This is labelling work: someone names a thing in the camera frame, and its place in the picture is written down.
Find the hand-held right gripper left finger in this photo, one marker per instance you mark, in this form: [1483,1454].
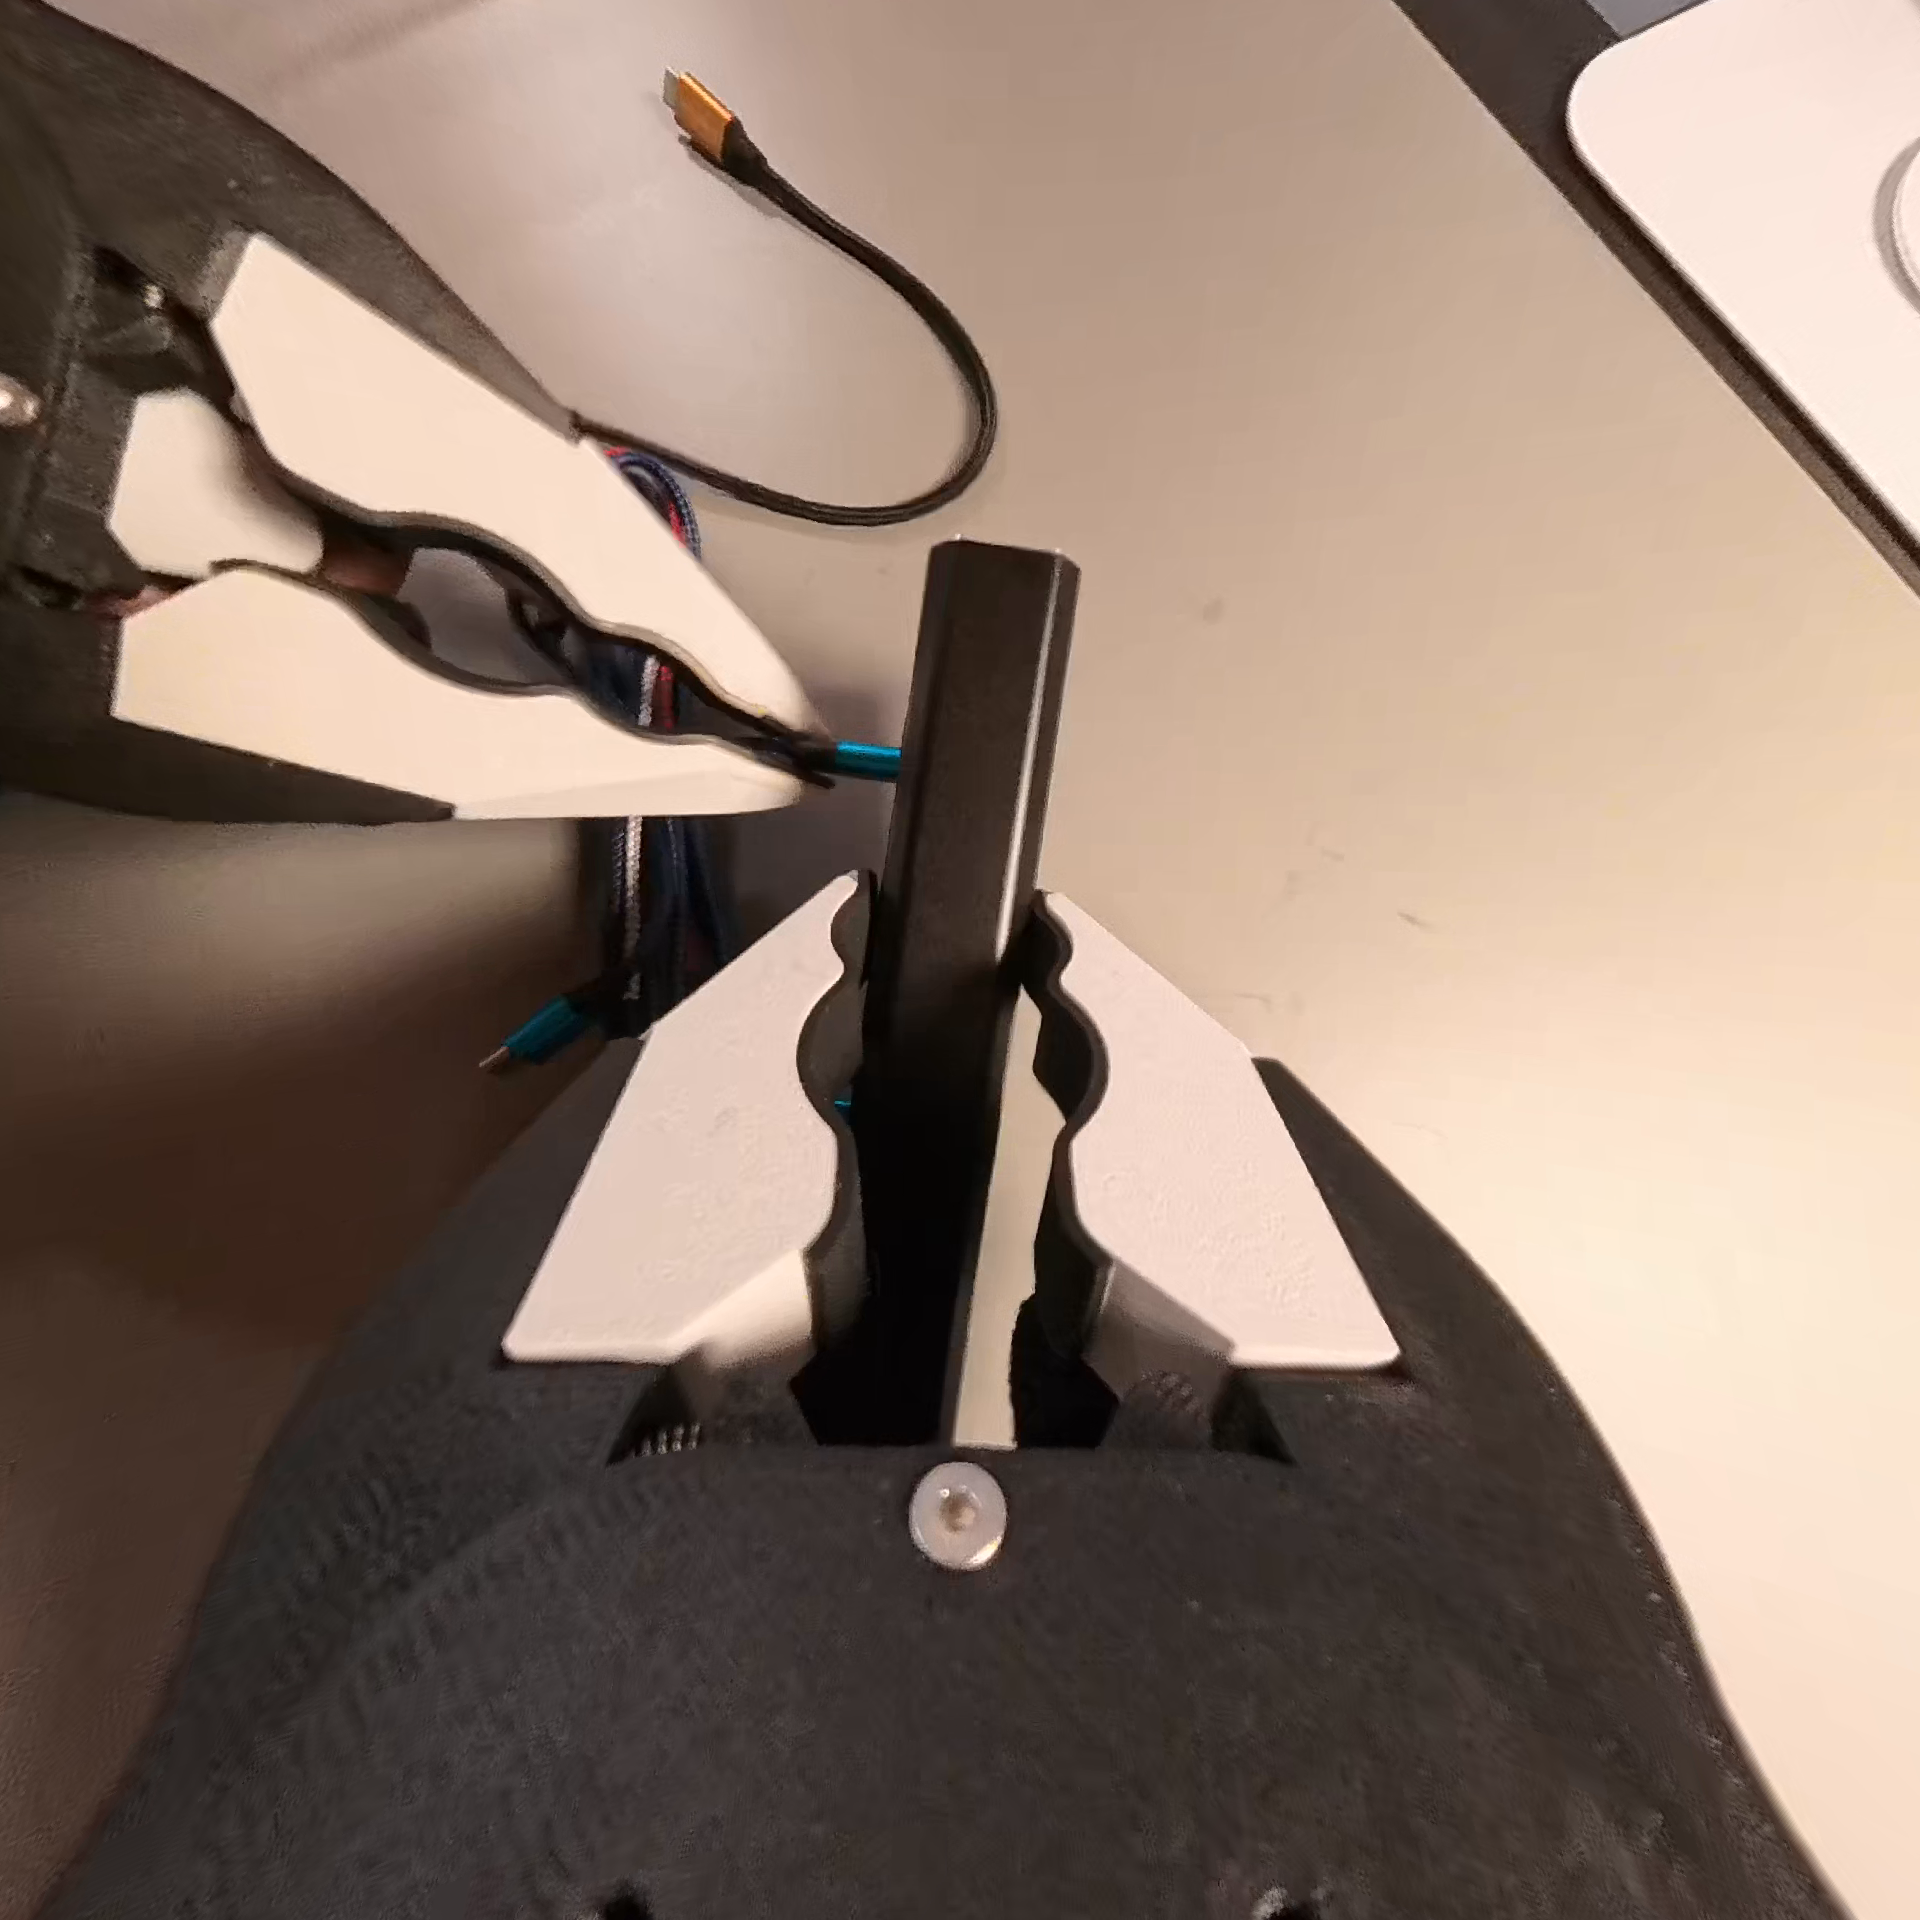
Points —
[692,1200]

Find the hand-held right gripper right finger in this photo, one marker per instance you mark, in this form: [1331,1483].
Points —
[1231,1200]

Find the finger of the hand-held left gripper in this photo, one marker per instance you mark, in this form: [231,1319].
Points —
[375,705]
[497,449]

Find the slim black USB hub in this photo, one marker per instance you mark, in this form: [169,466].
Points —
[960,824]

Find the white monitor stand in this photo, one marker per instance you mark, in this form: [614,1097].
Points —
[1771,224]

